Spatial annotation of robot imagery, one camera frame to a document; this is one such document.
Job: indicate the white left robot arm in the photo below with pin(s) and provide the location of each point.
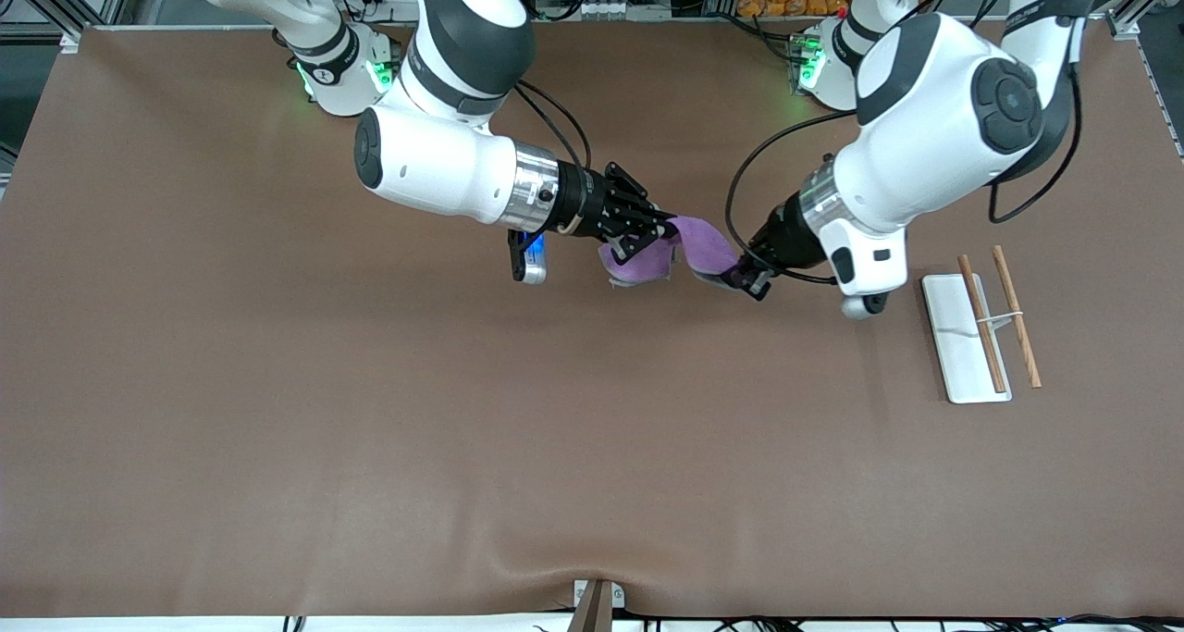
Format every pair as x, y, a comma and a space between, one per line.
934, 123

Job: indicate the brown wooden bar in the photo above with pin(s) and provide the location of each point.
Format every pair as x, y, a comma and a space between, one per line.
592, 613

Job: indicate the purple microfibre towel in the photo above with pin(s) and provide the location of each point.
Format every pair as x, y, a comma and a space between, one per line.
703, 248

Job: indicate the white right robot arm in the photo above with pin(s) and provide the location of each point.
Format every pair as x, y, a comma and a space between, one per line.
435, 160

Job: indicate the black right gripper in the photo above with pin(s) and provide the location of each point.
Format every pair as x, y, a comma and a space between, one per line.
592, 198

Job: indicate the dark wooden rack rod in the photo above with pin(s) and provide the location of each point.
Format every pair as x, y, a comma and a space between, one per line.
982, 327

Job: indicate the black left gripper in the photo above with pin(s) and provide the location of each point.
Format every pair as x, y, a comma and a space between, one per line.
788, 235

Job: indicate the white terminal block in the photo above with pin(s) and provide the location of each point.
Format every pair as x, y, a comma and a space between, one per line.
601, 8

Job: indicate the white rack base plate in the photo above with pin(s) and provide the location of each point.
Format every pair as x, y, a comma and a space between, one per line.
953, 336

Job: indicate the light wooden rack rod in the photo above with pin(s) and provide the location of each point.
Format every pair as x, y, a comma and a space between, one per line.
1016, 316

